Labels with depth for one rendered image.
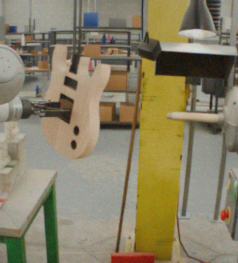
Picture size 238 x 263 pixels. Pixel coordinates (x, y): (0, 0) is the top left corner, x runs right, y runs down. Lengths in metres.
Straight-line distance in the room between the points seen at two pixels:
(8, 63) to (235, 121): 0.90
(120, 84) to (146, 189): 3.92
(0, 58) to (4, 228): 0.72
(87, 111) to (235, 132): 0.54
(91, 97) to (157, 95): 1.00
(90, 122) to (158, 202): 1.26
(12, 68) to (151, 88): 1.68
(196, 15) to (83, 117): 0.54
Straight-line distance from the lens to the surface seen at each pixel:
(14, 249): 1.33
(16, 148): 1.63
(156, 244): 2.68
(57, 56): 1.56
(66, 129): 1.49
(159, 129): 2.36
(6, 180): 1.51
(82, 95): 1.40
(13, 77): 0.70
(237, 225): 1.25
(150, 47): 0.86
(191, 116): 1.44
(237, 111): 1.37
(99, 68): 1.33
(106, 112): 6.26
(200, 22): 1.29
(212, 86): 6.30
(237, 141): 1.39
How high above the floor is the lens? 1.55
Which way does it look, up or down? 15 degrees down
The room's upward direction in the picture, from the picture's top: 2 degrees clockwise
